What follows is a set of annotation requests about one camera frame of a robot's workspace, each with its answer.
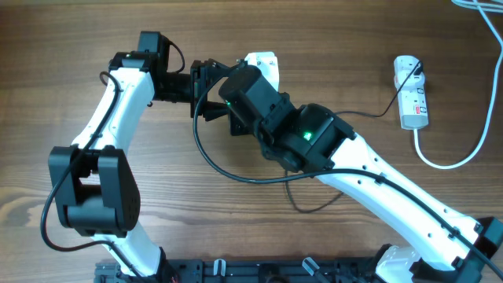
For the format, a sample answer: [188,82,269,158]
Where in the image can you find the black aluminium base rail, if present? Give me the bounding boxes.
[94,257,381,283]

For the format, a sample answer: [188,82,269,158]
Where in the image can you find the white power strip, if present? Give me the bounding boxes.
[394,55,428,130]

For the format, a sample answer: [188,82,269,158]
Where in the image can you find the white power strip cord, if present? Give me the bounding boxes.
[413,0,503,171]

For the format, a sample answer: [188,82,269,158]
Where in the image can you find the black USB charging cable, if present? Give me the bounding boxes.
[284,59,424,215]

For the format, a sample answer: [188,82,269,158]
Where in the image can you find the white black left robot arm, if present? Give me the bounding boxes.
[40,31,229,282]

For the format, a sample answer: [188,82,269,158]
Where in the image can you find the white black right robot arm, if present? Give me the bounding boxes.
[218,65,502,282]

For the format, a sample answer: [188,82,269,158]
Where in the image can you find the white cables at corner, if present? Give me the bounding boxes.
[450,0,503,15]

